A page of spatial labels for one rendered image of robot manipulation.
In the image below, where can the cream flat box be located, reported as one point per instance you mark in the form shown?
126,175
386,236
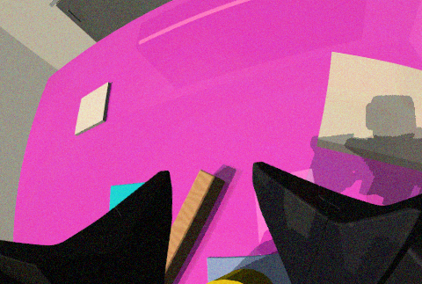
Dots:
373,109

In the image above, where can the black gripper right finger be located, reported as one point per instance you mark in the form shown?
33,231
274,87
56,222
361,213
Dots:
324,237

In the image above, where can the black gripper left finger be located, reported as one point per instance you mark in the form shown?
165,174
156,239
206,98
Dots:
128,245

